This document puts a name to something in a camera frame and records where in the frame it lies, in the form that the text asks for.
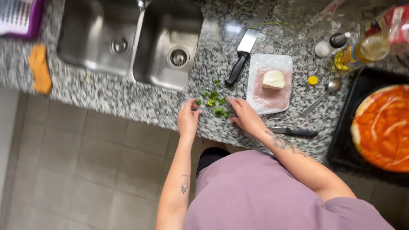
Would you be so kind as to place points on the black baking tray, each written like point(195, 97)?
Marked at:
point(345, 127)

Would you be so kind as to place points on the yellow bottle cap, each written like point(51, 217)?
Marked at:
point(312, 80)

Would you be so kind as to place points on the metal spoon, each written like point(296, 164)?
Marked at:
point(321, 97)

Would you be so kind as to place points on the person's left hand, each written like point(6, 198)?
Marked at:
point(187, 119)

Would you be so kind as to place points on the white cheese block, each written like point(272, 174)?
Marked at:
point(274, 80)

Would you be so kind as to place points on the white foam tray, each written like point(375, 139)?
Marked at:
point(270, 83)

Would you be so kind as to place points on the purple dish rack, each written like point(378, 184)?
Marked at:
point(20, 17)

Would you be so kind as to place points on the cooking oil bottle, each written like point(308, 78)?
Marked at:
point(361, 52)

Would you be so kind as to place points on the red and white plastic package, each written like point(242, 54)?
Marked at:
point(394, 25)

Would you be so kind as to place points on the person's purple shirt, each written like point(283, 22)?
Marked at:
point(271, 195)

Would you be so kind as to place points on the green herb stems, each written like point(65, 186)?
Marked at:
point(271, 25)

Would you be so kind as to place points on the person's right hand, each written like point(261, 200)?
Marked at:
point(246, 117)

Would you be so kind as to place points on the person's right fingers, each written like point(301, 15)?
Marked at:
point(235, 108)

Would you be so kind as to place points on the person's left fingers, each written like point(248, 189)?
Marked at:
point(192, 103)

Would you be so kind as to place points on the sliced ham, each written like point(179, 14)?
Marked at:
point(271, 94)

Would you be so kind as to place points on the chopped green herbs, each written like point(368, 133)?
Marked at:
point(214, 102)

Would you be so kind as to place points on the clear plastic bag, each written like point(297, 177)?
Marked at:
point(306, 16)

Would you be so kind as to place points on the salt shaker with black lid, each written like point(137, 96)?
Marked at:
point(330, 44)

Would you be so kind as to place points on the stainless steel double sink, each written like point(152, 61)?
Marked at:
point(127, 41)

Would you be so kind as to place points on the pizza base with tomato sauce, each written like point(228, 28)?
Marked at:
point(383, 127)

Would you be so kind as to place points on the orange cloth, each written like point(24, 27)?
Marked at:
point(40, 68)

